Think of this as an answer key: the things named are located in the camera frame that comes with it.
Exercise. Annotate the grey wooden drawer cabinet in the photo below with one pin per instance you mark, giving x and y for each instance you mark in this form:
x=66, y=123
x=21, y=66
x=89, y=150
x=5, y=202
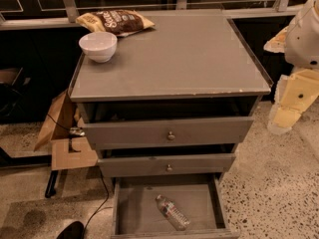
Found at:
x=188, y=54

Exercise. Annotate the brown cardboard box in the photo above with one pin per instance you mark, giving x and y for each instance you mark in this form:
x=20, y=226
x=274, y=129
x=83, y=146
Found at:
x=68, y=151

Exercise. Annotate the grey top drawer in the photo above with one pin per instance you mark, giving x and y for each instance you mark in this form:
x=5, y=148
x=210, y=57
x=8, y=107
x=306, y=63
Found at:
x=139, y=124

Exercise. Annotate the clear plastic water bottle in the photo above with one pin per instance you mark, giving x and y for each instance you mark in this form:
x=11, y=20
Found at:
x=171, y=213

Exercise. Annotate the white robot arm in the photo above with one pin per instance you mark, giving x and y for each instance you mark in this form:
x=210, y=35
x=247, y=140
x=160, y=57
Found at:
x=307, y=4

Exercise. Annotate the brown yellow chip bag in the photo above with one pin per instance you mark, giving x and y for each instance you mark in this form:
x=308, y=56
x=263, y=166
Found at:
x=121, y=23

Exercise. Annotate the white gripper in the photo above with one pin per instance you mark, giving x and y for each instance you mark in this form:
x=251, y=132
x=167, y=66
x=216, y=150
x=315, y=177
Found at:
x=304, y=40

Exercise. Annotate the black metal leg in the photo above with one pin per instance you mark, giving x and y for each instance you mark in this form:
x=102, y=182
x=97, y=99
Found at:
x=50, y=190

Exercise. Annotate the grey drawer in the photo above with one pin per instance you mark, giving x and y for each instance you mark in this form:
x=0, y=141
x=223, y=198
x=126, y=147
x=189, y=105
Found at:
x=196, y=196
x=139, y=124
x=153, y=160

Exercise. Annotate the brass top drawer knob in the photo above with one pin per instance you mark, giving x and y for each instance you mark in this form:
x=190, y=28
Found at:
x=170, y=136

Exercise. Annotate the white ceramic bowl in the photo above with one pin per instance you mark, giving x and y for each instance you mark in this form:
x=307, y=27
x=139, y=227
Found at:
x=99, y=46

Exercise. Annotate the grey middle drawer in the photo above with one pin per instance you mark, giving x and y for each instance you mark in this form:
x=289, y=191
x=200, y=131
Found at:
x=153, y=160

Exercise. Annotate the grey bottom drawer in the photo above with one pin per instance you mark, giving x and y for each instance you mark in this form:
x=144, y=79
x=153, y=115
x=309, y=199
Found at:
x=196, y=196

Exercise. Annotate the black round floor object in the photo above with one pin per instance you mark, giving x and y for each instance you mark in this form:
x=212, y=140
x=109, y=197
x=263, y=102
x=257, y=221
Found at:
x=75, y=230

